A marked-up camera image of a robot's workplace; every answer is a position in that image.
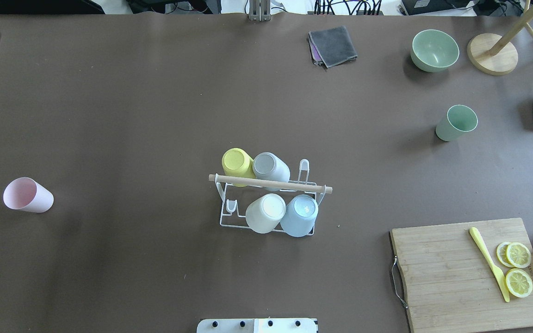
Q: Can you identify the yellow plastic knife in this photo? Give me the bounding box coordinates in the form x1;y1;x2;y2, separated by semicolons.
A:
468;227;510;302

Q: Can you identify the light blue plastic cup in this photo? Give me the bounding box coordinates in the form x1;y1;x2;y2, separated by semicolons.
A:
280;194;319;237

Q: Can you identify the green plastic cup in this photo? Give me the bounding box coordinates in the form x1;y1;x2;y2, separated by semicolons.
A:
435;104;478;142

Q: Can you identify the green bowl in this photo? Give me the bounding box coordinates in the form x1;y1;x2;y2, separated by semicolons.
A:
410;29;459;73

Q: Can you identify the wooden cutting board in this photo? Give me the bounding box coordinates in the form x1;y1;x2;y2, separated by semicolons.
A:
390;218;533;333

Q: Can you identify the grey plastic cup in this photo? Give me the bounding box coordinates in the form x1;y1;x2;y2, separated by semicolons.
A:
253;152;290;183

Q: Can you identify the lemon slice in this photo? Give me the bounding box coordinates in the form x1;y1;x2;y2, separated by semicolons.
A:
496;242;532;269
505;268;533;298

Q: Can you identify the yellow plastic cup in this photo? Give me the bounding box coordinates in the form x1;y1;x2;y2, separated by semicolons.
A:
222;148;256;179

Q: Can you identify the cream white plastic cup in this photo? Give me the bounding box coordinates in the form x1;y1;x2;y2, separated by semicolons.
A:
245;193;286;234

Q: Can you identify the wooden mug tree stand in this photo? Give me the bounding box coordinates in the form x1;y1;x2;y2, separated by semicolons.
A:
467;5;533;76

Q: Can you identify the white wire cup holder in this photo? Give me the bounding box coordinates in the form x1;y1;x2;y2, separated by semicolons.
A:
209;160;333;234

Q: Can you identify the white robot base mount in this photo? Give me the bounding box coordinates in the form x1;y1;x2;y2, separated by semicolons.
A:
196;317;319;333

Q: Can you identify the grey folded cloth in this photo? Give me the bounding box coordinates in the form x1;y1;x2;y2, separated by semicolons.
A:
307;25;358;69

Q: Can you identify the pink plastic cup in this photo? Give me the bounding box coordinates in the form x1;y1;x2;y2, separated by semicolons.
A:
3;177;54;213

